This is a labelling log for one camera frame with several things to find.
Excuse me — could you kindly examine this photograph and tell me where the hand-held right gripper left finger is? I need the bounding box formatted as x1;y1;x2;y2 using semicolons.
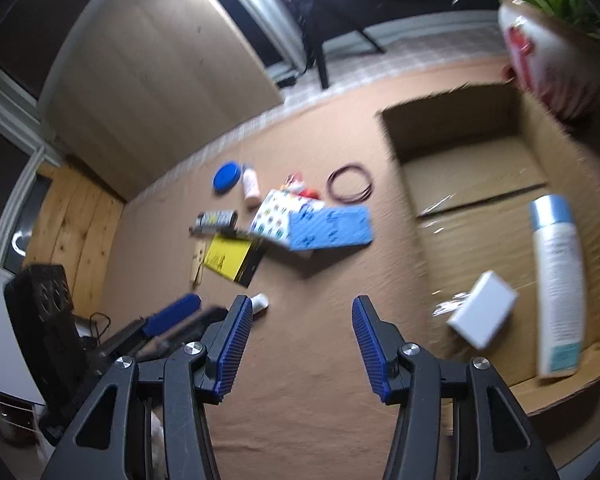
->
42;294;255;480

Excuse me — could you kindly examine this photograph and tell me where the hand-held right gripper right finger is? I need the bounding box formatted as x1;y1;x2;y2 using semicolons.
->
351;295;561;480

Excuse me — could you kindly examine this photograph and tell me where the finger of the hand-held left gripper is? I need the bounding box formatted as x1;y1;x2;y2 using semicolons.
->
132;305;228;361
100;294;203;356

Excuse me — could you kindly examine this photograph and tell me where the yellow and black packet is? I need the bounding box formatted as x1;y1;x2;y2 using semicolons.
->
203;234;267;288

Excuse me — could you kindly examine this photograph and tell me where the large cardboard box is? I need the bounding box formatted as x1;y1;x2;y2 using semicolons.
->
375;80;600;418

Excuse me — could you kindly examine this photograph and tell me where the small wooden clip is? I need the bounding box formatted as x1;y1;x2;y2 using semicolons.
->
191;240;208;288

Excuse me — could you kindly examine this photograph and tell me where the brown blanket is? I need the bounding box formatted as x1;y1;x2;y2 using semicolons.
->
100;55;600;480

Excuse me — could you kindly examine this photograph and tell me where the black cylindrical can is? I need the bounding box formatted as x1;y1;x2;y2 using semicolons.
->
196;210;239;228

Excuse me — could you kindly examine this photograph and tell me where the small white box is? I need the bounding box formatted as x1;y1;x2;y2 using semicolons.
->
446;270;520;350

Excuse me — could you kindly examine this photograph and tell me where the white colourful dotted box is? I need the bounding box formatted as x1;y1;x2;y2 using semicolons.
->
248;189;326;251

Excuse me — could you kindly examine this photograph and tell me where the beige cosmetic tube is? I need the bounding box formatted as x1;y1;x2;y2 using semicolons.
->
241;163;262;207

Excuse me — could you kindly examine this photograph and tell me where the blue round lid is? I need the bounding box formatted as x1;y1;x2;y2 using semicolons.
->
212;161;243;193

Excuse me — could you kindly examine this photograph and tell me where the white bottle with blue cap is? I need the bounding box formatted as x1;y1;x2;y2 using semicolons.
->
528;194;588;378

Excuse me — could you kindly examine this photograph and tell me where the large light wooden board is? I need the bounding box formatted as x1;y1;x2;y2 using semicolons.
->
42;0;286;201

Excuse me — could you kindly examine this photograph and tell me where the black tripod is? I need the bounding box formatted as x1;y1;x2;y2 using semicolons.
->
292;0;481;89

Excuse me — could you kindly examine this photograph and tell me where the white red-printed flower pot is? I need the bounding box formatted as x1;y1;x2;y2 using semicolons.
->
497;0;600;121

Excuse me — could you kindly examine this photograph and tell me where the black cable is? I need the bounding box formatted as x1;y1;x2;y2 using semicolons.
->
77;312;112;356

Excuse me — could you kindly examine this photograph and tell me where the knotty pine wall panel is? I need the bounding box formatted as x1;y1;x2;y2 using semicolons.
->
22;157;126;321

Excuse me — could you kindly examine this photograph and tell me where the white window frame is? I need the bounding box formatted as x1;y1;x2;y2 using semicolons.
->
0;55;63;281

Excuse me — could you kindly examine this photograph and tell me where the red toy keychain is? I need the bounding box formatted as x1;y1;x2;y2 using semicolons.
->
285;172;323;201

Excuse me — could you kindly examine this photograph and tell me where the dark red hair ring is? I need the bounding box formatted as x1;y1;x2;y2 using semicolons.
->
328;161;374;205

